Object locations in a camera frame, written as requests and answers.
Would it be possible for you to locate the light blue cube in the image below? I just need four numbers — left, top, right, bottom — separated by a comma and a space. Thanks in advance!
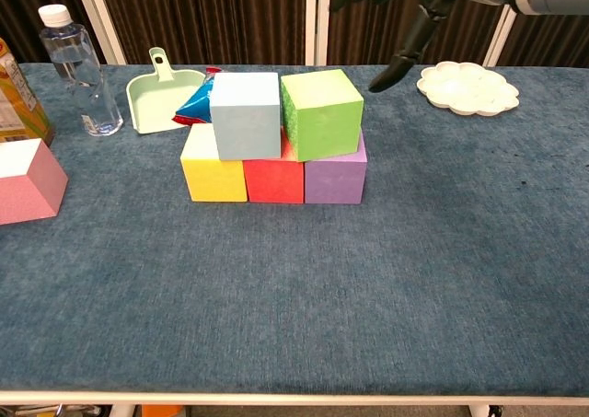
209, 71, 283, 162

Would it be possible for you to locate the purple cube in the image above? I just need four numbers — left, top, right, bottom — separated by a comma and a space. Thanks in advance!
303, 131, 368, 205

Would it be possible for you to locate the orange-red cube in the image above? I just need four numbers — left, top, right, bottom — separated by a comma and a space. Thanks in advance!
242, 140, 306, 205

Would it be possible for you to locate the yellow cube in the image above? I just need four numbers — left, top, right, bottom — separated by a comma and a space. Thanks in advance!
179, 124, 249, 203

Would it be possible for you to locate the clear plastic water bottle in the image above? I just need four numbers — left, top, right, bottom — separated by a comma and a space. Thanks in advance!
38, 4, 124, 137

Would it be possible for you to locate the blue table cloth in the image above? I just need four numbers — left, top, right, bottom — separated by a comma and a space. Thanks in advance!
0, 62, 589, 398

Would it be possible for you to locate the white flower-shaped paint palette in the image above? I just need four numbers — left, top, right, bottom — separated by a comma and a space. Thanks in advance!
416, 61, 521, 117

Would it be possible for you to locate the white table frame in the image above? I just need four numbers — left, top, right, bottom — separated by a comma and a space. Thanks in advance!
0, 390, 589, 417

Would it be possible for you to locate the mint green dustpan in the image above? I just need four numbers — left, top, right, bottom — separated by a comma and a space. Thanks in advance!
126, 46, 206, 135

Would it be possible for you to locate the amber tea bottle yellow label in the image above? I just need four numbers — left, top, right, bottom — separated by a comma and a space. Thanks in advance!
0, 37, 55, 147

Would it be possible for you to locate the blue snack bag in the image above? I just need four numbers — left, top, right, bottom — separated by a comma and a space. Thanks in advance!
172, 66, 217, 127

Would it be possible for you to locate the pink cube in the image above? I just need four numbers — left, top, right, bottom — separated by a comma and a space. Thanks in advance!
0, 138, 69, 226

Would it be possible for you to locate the green cube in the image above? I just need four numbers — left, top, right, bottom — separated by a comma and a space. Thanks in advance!
280, 68, 364, 163

